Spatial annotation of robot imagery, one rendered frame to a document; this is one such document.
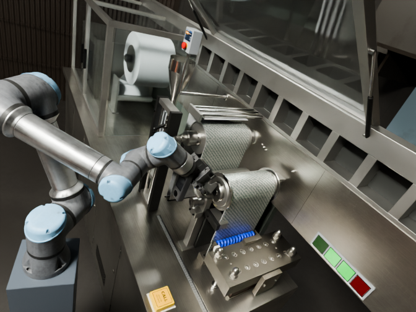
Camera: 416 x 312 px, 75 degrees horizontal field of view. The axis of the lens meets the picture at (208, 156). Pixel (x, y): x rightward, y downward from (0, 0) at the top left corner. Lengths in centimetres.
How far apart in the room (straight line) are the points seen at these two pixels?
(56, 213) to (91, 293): 120
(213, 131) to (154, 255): 57
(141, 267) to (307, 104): 92
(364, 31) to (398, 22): 254
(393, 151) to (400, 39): 227
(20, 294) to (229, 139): 94
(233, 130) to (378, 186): 58
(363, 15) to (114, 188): 69
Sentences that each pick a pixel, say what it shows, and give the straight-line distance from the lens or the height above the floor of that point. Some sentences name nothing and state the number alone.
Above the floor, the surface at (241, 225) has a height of 109.
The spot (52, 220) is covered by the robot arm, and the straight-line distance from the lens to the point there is 102.
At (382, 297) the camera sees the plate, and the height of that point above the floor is 121.
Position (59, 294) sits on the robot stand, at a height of 84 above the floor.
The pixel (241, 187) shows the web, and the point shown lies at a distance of 104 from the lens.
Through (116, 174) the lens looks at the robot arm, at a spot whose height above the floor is 142.
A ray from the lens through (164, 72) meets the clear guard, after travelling 180.
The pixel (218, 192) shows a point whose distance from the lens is 102.
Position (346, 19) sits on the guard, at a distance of 79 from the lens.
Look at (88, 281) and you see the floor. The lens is 221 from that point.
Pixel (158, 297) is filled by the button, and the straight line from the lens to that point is 111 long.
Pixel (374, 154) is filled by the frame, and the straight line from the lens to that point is 103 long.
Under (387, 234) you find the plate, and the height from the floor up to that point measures 140.
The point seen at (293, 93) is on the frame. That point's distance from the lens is 122.
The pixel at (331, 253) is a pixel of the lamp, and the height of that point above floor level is 119.
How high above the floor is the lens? 188
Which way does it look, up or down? 30 degrees down
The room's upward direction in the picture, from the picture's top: 19 degrees clockwise
